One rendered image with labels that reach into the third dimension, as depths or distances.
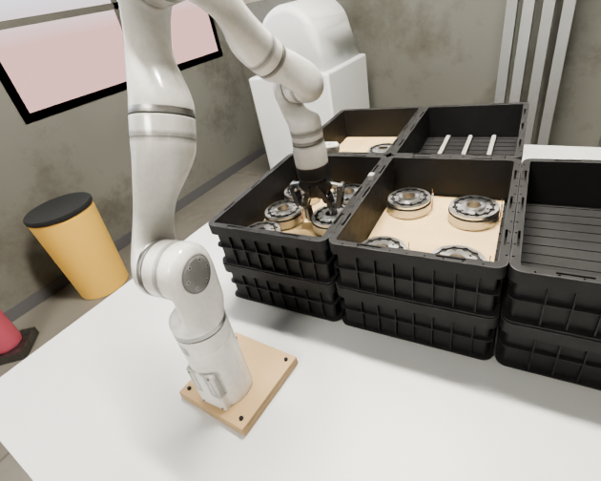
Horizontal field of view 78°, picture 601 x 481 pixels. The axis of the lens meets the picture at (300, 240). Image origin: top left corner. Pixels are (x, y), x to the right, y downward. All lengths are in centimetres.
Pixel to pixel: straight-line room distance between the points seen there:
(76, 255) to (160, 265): 188
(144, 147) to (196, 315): 25
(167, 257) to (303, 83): 41
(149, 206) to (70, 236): 180
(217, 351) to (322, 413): 22
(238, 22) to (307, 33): 187
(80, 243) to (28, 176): 55
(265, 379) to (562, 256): 60
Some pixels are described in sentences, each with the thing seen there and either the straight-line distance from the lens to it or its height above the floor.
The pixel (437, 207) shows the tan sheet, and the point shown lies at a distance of 97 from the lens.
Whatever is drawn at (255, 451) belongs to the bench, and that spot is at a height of 70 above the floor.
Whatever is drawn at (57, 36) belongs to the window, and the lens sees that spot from 284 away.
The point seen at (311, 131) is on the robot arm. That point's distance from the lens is 81.
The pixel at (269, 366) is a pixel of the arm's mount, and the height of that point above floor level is 72.
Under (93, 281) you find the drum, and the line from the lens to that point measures 253.
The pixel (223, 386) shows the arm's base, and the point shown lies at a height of 78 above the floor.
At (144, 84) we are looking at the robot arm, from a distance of 58.
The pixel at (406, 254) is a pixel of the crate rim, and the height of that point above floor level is 93.
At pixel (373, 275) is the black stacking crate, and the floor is 86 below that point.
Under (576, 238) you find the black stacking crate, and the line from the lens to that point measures 91.
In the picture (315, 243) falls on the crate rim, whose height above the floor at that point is 92.
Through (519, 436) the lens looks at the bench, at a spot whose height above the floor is 70.
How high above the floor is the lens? 132
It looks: 33 degrees down
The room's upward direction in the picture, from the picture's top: 12 degrees counter-clockwise
